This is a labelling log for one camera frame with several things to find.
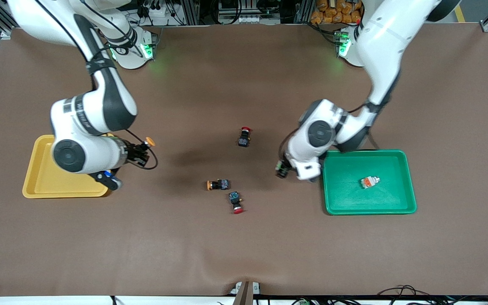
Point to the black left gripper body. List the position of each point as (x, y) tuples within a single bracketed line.
[(283, 168)]

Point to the green white push button switch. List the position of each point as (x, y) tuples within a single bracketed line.
[(283, 171)]

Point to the long white power strip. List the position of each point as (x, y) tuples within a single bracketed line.
[(248, 19)]

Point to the yellow capped black push button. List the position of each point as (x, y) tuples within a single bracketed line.
[(223, 184), (151, 142)]

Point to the orange white push button switch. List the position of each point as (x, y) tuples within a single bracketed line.
[(369, 182)]

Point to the brown table mat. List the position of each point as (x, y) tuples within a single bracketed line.
[(244, 245)]

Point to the green terminal connector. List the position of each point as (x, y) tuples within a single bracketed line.
[(302, 302)]

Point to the bag of orange objects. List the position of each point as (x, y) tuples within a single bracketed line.
[(333, 12)]

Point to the red capped black push button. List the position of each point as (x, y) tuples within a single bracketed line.
[(235, 199), (244, 140)]

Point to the white power strip with plugs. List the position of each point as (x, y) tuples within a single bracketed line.
[(159, 12)]

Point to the yellow plastic tray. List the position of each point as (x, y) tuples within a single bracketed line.
[(40, 182)]

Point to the metal table edge clamp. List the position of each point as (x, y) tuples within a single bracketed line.
[(246, 292)]

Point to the green plastic tray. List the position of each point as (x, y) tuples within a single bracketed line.
[(367, 201)]

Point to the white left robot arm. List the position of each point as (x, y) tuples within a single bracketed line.
[(379, 51)]

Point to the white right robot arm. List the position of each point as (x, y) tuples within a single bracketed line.
[(87, 156)]

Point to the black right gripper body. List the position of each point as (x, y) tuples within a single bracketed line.
[(133, 153)]

